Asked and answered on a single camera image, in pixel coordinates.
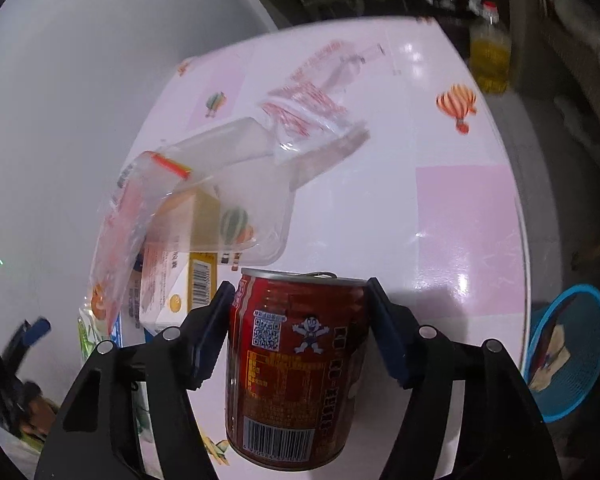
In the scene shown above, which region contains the red drink can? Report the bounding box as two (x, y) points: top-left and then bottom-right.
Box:
(225, 268), (370, 471)

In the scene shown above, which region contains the white orange medicine box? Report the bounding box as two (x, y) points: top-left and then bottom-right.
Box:
(138, 188), (221, 335)

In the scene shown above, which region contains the clear plastic container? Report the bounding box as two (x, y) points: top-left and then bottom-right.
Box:
(140, 117), (368, 266)

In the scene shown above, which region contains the brown paper bag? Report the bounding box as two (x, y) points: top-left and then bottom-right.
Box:
(529, 324), (571, 392)

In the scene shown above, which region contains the blue plastic trash basket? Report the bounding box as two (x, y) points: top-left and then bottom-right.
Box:
(522, 284), (600, 424)

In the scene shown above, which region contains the clear plastic bag red print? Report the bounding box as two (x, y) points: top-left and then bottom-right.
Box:
(259, 39), (386, 162)

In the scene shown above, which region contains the green plastic drink bottle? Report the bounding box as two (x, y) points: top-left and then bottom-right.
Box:
(76, 308), (109, 363)

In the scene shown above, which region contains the yellow cooking oil bottle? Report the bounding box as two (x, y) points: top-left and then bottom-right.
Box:
(469, 1), (512, 94)

